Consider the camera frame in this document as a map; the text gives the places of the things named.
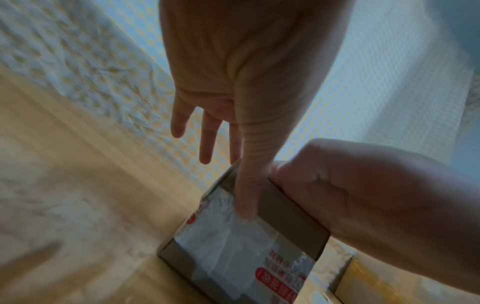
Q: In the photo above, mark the white plastic packet red label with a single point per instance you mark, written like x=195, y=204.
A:
x=232, y=237

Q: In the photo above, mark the person's right hand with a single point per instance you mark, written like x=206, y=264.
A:
x=375, y=202

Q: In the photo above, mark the brown cardboard box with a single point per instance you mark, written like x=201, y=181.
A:
x=296, y=216

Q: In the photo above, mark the pale blue fabric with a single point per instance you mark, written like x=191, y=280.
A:
x=457, y=44

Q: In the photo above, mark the person's left hand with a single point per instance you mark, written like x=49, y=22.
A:
x=255, y=59

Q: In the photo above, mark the cardboard box with clear tape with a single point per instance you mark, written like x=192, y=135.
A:
x=393, y=285

